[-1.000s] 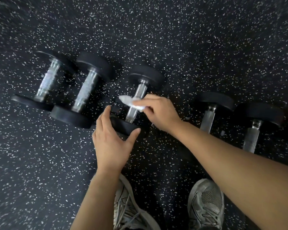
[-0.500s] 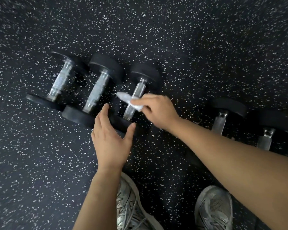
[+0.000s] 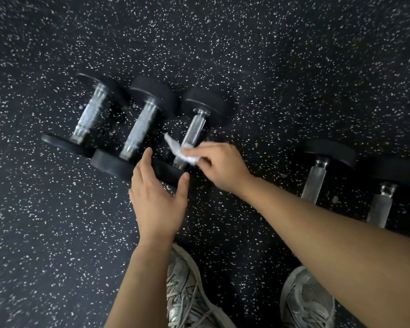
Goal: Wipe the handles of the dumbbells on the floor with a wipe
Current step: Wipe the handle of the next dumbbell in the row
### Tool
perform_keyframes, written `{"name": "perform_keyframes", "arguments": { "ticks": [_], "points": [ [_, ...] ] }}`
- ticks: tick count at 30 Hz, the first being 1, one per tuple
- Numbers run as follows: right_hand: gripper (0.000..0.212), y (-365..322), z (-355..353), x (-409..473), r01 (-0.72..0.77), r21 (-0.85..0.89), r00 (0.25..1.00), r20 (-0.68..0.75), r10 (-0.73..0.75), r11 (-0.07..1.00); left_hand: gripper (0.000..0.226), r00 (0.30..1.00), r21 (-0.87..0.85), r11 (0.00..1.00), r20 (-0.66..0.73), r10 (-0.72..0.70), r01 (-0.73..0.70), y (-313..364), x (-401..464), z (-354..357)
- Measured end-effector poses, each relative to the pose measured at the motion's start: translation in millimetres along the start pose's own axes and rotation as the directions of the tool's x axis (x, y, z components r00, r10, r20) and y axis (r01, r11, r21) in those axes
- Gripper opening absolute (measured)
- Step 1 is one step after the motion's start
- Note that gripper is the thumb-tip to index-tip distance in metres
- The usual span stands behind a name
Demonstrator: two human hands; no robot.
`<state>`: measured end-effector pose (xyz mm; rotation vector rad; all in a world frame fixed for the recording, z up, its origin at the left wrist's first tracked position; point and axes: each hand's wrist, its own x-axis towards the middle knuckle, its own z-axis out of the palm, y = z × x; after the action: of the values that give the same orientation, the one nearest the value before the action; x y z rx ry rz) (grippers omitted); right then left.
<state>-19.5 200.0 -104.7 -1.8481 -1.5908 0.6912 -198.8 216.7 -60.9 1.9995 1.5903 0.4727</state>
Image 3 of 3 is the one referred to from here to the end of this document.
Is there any person's right hand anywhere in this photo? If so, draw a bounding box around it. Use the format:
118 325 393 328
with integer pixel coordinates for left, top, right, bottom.
180 141 257 199

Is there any person's left hand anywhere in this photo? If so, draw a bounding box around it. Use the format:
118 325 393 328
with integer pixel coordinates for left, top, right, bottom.
129 147 190 243

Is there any white cleaning wipe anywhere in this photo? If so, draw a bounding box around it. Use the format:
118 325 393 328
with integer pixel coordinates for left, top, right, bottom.
163 133 201 166

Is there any black dumbbell with smooth handle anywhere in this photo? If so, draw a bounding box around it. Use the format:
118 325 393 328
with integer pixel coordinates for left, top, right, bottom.
150 87 231 190

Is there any person's right forearm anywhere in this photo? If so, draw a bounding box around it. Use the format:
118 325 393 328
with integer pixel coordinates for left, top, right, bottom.
241 175 410 328

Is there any person's left forearm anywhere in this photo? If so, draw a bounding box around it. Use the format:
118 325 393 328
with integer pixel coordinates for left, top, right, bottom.
104 236 179 328

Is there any black dumbbell with thick heads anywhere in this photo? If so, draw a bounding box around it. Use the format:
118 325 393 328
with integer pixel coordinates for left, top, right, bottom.
90 76 179 182

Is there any grey left sneaker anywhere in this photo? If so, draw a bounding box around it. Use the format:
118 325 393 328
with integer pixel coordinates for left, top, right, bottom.
166 244 237 328

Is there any grey sneaker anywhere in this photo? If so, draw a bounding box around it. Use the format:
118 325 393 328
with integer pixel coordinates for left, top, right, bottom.
166 244 237 328
279 266 336 328

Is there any grey right sneaker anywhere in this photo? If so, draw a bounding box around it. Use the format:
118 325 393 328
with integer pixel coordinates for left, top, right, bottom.
279 266 336 328

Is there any black dumbbell with long handle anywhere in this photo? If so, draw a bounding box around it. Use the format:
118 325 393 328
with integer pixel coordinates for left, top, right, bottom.
41 72 131 158

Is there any black dumbbell with frosted handle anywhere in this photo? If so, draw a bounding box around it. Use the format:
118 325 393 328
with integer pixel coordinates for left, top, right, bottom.
300 139 358 205
365 156 410 230

